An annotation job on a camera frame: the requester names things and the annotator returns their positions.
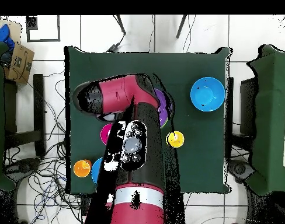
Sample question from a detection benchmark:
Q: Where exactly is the large purple bowl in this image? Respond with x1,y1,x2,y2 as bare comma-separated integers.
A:
154,88,173,128

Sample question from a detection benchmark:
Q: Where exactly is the yellow cup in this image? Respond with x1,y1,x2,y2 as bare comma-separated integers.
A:
165,130,185,149

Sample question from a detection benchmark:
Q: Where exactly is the crimson small bowl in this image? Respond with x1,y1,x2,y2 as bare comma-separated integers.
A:
100,122,113,145

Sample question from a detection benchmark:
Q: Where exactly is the large blue bowl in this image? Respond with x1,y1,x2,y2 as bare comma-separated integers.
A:
190,76,227,112
91,157,103,185

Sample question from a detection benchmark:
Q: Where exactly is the orange cup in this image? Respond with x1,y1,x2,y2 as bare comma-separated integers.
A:
72,159,92,179

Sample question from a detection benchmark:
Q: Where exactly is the dark green tablecloth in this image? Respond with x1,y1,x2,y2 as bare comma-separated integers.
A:
64,45,232,194

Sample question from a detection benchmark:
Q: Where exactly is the black power adapter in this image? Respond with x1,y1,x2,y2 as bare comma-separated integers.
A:
106,43,120,53

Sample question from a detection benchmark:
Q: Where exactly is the black tripod leg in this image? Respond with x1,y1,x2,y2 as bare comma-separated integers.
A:
175,15,188,39
113,15,127,36

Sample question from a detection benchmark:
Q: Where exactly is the black equipment box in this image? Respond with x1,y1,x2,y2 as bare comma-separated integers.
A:
239,78,259,136

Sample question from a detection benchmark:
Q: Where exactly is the grey stand base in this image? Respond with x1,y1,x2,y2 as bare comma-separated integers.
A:
227,159,256,184

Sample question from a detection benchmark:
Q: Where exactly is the cardboard box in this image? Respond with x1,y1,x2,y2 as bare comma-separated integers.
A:
4,42,35,85

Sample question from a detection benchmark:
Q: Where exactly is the blue cloth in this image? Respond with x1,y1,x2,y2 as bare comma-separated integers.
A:
0,23,16,51

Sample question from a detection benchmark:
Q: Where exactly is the black cable tangle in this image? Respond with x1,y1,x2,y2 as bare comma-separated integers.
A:
4,69,92,224

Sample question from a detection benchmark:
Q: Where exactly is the black bench frame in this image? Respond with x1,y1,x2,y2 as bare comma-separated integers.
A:
4,73,46,157

